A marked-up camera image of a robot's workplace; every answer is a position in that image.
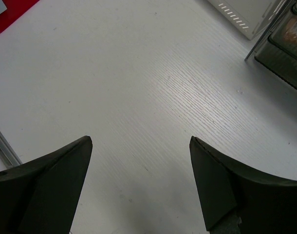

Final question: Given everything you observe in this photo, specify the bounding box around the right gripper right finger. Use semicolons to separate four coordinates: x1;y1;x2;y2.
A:
189;137;297;234

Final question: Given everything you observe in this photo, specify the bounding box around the red notebook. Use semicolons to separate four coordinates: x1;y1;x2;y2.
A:
0;0;38;33

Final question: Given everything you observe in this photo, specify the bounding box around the orange correction tape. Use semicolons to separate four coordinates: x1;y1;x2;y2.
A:
283;18;297;44

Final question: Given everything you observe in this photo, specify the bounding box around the white file organizer rack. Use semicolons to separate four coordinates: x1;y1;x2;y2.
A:
208;0;285;40

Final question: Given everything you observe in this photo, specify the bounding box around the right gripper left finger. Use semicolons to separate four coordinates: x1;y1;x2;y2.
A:
0;136;93;234

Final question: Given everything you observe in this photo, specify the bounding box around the clear acrylic storage box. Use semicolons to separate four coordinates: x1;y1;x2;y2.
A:
245;0;297;90

